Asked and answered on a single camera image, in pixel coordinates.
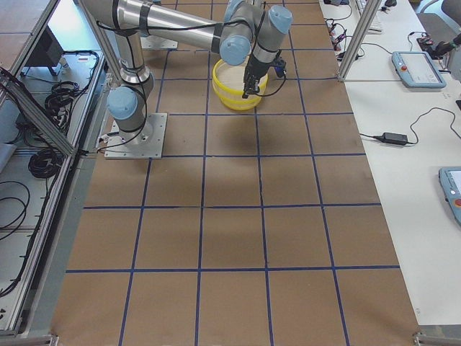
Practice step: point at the white mesh steamer liner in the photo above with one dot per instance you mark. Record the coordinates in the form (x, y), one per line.
(229, 77)

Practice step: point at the grey teach pendant lower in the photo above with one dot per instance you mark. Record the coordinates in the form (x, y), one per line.
(449, 179)

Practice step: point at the yellow bottom steamer layer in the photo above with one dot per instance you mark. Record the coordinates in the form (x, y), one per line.
(237, 103)

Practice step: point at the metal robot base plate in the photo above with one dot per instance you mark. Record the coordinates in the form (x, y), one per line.
(148, 144)

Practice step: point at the yellow steamer layer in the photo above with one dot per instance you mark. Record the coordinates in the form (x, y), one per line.
(218, 89)
(237, 103)

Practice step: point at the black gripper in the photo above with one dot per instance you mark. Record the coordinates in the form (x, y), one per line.
(254, 69)

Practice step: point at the grey teach pendant upper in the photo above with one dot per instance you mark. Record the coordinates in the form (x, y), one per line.
(416, 70)

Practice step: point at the grey teach pendant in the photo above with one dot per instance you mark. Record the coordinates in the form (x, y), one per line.
(449, 179)
(416, 70)

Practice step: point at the yellow top steamer layer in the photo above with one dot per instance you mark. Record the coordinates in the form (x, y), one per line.
(218, 89)

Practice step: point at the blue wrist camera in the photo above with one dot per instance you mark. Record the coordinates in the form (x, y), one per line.
(279, 66)

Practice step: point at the aluminium frame post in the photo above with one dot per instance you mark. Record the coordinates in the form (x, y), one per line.
(360, 31)

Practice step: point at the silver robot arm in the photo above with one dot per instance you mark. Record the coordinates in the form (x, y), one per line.
(248, 35)

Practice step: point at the black power adapter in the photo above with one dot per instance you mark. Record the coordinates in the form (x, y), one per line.
(392, 138)

